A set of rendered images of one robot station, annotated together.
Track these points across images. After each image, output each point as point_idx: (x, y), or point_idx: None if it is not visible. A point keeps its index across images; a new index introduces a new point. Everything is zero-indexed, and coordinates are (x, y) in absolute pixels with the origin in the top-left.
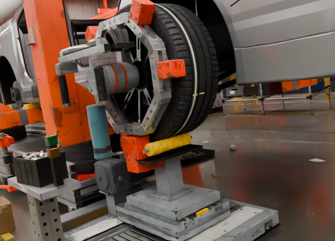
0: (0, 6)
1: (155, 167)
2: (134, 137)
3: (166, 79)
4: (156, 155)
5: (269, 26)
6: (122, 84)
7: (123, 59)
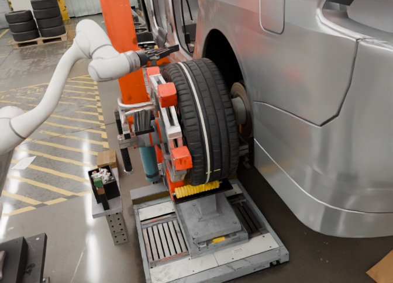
0: (34, 119)
1: None
2: (169, 178)
3: None
4: None
5: (273, 145)
6: (157, 142)
7: (162, 118)
